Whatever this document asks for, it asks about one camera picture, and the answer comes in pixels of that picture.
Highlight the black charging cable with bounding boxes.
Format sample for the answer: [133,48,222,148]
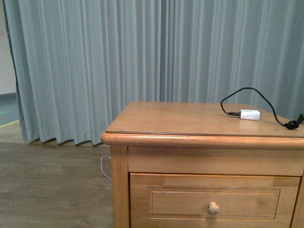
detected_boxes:
[220,87,304,131]

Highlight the white cable on floor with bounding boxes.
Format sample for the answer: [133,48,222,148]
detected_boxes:
[100,155,113,181]

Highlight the wooden nightstand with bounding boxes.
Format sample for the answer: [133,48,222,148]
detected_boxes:
[101,102,304,228]

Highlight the grey-blue curtain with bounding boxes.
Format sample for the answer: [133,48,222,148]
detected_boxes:
[3,0,304,144]

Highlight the wooden drawer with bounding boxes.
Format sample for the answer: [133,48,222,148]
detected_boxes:
[130,173,300,228]

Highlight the white power adapter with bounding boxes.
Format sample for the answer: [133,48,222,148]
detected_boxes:
[239,109,261,121]

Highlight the round wooden drawer knob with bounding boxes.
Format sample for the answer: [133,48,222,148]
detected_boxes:
[208,201,220,215]

